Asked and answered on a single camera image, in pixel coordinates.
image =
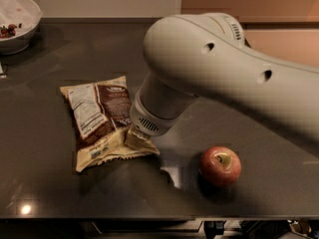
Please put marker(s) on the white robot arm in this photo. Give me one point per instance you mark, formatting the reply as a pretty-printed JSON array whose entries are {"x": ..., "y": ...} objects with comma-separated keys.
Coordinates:
[{"x": 205, "y": 56}]

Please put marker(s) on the red berries in bowl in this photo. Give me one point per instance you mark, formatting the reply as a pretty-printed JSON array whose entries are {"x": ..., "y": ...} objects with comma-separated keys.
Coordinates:
[{"x": 9, "y": 31}]

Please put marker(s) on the white bowl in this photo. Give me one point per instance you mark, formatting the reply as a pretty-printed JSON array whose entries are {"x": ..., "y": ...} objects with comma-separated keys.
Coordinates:
[{"x": 25, "y": 12}]

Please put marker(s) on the brown chip bag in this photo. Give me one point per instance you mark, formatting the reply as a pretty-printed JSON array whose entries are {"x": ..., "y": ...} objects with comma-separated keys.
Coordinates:
[{"x": 101, "y": 112}]

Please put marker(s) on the red apple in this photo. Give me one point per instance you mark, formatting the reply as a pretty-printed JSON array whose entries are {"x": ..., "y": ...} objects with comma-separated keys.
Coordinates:
[{"x": 220, "y": 166}]

